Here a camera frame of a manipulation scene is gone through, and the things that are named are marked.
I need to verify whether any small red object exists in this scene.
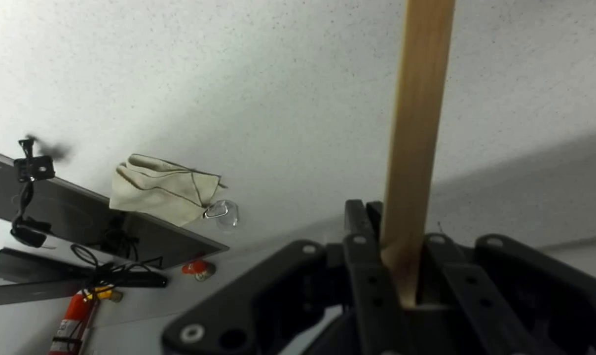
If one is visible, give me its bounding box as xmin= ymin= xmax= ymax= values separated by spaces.
xmin=180 ymin=257 xmax=217 ymax=284

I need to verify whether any yellow spatula with wooden handle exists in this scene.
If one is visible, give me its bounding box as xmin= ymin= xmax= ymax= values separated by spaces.
xmin=379 ymin=0 xmax=458 ymax=310

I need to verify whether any black flat bar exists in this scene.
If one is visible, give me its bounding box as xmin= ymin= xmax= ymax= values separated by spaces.
xmin=0 ymin=245 xmax=172 ymax=310

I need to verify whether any small clear plastic piece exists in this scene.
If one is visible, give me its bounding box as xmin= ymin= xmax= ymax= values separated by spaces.
xmin=203 ymin=197 xmax=243 ymax=231

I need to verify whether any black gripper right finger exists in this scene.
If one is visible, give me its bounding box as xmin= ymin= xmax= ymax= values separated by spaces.
xmin=416 ymin=231 xmax=596 ymax=355

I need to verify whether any red fire extinguisher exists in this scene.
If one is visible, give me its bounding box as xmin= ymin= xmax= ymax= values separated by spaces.
xmin=45 ymin=282 xmax=126 ymax=355

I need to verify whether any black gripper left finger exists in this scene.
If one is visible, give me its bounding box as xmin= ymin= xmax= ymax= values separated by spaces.
xmin=160 ymin=197 xmax=406 ymax=355

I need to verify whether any beige cloth bag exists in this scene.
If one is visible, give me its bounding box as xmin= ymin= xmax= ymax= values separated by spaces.
xmin=106 ymin=152 xmax=229 ymax=229

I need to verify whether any small black clamp camera mount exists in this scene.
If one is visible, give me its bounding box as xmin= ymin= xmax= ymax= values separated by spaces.
xmin=8 ymin=132 xmax=73 ymax=251

